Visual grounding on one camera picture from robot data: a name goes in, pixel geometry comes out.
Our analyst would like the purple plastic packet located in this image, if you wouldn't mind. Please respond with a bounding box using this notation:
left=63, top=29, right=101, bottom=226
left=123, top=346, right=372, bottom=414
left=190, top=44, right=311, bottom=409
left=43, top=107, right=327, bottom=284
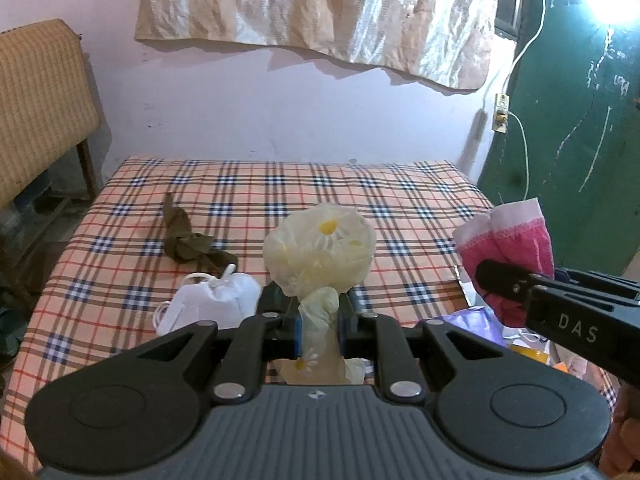
left=417, top=305, right=507, bottom=342

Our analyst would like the pink sock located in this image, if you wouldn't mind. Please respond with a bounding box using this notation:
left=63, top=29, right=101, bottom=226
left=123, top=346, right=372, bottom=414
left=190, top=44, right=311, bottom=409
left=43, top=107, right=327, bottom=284
left=454, top=198, right=556, bottom=328

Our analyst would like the person's right hand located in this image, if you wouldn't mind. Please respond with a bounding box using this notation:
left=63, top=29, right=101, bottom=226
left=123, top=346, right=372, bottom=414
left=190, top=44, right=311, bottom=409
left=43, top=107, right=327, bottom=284
left=599, top=385, right=640, bottom=480

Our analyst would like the wall socket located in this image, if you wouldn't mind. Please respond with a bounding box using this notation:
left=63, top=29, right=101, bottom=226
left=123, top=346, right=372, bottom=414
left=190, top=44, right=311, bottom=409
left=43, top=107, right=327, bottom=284
left=492, top=92, right=510, bottom=134

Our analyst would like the white cable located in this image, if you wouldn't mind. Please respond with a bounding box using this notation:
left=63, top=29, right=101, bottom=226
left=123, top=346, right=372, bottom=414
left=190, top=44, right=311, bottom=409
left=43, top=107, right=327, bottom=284
left=500, top=0, right=549, bottom=202

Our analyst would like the green door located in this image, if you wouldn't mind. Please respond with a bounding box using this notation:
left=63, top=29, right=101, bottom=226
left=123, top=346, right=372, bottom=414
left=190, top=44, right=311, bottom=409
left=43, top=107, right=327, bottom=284
left=475, top=0, right=640, bottom=283

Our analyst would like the plaid covered bed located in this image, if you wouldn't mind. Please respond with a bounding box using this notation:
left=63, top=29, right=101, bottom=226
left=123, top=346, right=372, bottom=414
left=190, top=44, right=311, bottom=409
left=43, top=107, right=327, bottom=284
left=0, top=156, right=621, bottom=472

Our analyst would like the wooden chair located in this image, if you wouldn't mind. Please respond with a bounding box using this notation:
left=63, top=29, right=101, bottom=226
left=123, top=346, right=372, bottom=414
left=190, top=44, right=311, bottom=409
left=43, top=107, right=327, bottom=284
left=74, top=137, right=99, bottom=202

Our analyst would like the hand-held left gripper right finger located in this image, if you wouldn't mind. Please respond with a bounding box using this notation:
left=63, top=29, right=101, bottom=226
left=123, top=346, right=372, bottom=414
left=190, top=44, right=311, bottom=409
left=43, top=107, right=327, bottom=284
left=337, top=285, right=501, bottom=406

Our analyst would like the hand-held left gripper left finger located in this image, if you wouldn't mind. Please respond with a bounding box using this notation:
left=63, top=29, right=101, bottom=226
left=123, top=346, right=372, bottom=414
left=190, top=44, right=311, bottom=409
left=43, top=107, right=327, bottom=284
left=135, top=280, right=306, bottom=406

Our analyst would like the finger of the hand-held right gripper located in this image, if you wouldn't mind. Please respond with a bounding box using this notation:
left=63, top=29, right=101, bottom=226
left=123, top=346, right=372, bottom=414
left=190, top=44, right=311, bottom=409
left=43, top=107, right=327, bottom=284
left=474, top=259, right=539, bottom=312

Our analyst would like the cream floral cloth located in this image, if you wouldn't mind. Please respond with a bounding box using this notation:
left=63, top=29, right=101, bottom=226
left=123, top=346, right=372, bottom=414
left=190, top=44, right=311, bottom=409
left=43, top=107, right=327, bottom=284
left=263, top=202, right=377, bottom=386

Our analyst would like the orange and white tissue packet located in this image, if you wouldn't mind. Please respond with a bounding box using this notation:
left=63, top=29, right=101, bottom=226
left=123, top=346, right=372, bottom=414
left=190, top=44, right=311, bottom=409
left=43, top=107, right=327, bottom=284
left=509, top=329, right=554, bottom=367

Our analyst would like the crinkled beige wall sheet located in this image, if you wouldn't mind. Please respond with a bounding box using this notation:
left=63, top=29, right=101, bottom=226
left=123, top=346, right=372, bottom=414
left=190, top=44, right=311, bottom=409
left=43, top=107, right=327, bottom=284
left=134, top=0, right=503, bottom=92

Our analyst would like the olive green cloth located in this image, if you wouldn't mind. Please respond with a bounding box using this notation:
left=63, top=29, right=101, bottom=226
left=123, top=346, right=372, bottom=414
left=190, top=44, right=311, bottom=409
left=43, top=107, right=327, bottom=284
left=162, top=192, right=240, bottom=276

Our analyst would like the white face mask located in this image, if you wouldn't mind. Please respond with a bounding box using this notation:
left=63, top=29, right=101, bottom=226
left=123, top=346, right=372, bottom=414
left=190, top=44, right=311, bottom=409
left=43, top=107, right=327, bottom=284
left=152, top=262, right=262, bottom=336

